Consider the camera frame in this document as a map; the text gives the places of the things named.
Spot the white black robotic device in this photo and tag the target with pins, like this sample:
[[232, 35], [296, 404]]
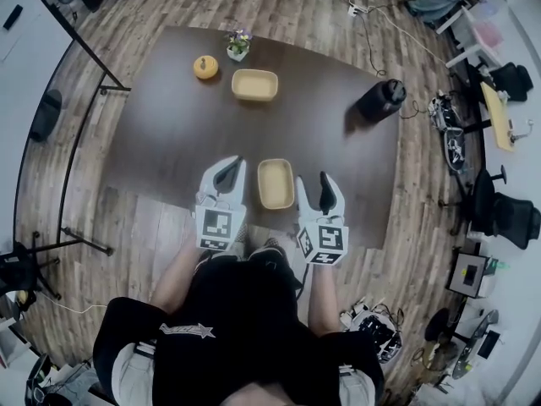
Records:
[[441, 106], [454, 148]]

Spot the person's black t-shirt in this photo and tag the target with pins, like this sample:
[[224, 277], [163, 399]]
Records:
[[245, 311]]

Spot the potted purple flower plant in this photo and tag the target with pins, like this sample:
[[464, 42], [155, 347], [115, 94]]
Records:
[[238, 45]]

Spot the black rectangular device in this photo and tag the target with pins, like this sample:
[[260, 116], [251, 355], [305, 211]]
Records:
[[12, 16]]

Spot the orange pumpkin ornament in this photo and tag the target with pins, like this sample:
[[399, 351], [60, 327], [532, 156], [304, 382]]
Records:
[[205, 67]]

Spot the white table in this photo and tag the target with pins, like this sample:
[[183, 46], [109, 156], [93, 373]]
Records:
[[462, 40]]

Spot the white open electronics case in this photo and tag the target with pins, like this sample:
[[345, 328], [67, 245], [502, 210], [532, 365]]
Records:
[[380, 332]]

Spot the white power strip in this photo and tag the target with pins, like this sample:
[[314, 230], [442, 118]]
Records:
[[353, 10]]

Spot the black waste bin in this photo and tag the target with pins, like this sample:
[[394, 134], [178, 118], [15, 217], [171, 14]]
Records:
[[46, 114]]

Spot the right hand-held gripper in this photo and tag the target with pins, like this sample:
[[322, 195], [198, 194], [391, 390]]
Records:
[[325, 241]]

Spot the grey box with black panel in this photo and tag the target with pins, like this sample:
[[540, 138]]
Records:
[[467, 275]]

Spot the green plastic bottle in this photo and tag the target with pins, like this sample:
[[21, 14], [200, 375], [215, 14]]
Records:
[[498, 264]]

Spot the small black screen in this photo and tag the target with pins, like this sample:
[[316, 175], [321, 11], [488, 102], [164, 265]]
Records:
[[490, 345]]

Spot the large dark water jug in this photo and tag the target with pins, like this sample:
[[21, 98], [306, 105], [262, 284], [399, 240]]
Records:
[[382, 97]]

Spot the black office chair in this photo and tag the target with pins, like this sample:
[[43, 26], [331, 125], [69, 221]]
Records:
[[17, 269], [513, 80], [513, 218]]

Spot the round glass side table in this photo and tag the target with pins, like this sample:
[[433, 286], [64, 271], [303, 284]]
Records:
[[437, 324]]

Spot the person's left forearm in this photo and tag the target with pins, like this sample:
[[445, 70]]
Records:
[[177, 277]]

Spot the pink translucent storage box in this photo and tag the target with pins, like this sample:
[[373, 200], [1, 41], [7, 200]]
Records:
[[488, 32]]

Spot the person's right forearm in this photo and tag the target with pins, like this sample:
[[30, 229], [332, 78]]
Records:
[[323, 298]]

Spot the white desk with black frame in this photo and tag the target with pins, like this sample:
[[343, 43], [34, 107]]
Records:
[[25, 91]]

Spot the small light wooden desk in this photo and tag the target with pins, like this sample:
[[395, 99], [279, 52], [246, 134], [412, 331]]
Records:
[[498, 116]]

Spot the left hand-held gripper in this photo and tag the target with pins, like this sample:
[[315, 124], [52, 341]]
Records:
[[217, 226]]

